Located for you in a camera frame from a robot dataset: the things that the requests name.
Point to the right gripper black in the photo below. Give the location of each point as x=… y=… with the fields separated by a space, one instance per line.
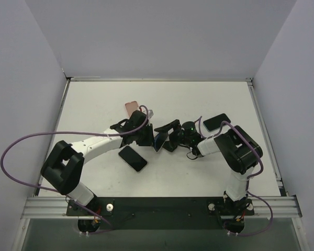
x=175 y=134

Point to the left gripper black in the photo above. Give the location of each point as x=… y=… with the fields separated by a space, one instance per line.
x=149 y=134

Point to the pink phone case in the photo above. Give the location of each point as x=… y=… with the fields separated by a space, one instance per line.
x=131 y=107

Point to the teal phone black screen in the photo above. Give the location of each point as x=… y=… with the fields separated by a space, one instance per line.
x=214 y=123

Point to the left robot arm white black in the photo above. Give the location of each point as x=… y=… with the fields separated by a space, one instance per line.
x=63 y=167

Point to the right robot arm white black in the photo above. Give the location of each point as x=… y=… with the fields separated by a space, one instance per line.
x=241 y=153

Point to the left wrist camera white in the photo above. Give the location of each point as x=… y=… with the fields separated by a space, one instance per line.
x=150 y=113

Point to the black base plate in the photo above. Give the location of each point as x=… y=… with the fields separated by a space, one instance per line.
x=159 y=213

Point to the aluminium front rail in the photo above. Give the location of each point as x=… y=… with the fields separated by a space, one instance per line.
x=55 y=208

